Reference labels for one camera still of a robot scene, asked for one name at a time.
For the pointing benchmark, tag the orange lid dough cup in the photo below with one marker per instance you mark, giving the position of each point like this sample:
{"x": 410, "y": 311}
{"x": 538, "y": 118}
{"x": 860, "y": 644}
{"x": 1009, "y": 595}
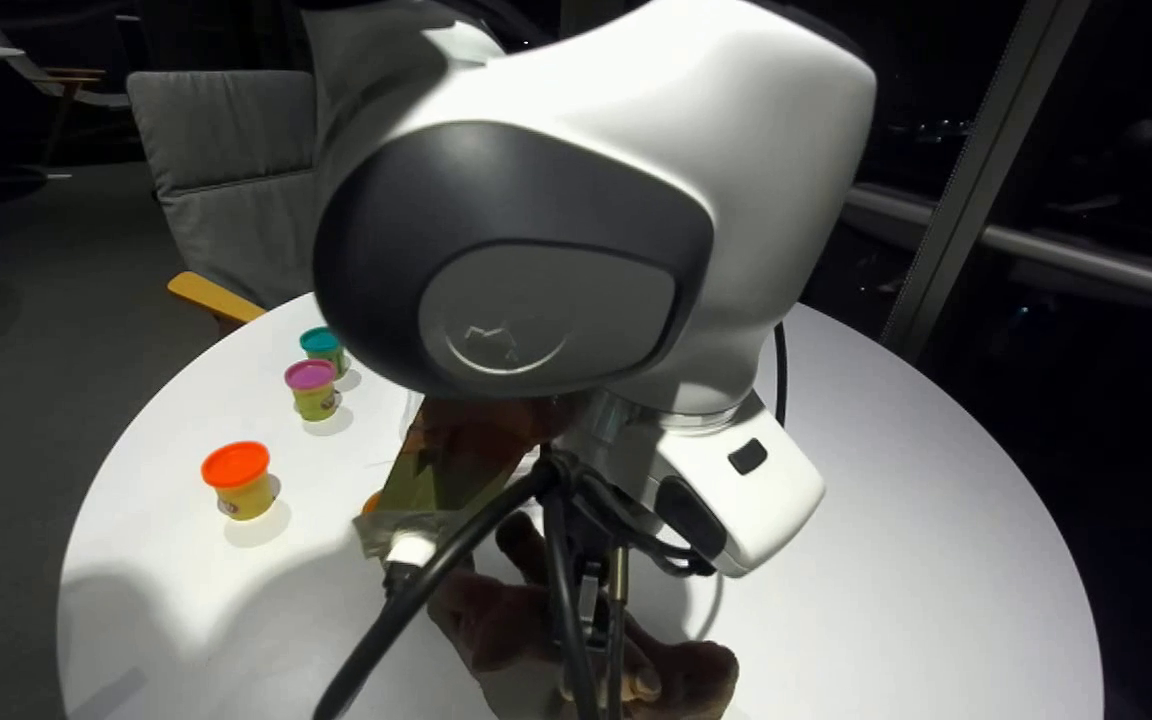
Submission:
{"x": 243, "y": 483}

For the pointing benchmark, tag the brown plush toy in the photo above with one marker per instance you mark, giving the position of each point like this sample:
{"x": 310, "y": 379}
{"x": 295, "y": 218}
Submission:
{"x": 500, "y": 629}

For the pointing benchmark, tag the teal lid dough cup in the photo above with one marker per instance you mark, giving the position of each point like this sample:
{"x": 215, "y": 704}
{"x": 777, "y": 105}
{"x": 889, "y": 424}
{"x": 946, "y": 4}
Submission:
{"x": 326, "y": 346}

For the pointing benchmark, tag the purple lid dough cup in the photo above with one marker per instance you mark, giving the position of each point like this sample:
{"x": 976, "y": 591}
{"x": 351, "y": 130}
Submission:
{"x": 315, "y": 391}

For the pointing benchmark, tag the metal window railing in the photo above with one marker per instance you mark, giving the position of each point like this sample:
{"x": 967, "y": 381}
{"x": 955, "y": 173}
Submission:
{"x": 903, "y": 222}

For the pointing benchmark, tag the grey armchair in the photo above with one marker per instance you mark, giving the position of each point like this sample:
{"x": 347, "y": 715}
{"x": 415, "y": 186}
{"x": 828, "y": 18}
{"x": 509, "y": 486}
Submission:
{"x": 232, "y": 171}

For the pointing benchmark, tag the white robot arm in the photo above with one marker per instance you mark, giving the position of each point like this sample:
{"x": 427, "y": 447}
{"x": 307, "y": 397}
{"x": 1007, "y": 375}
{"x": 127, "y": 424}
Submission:
{"x": 620, "y": 218}

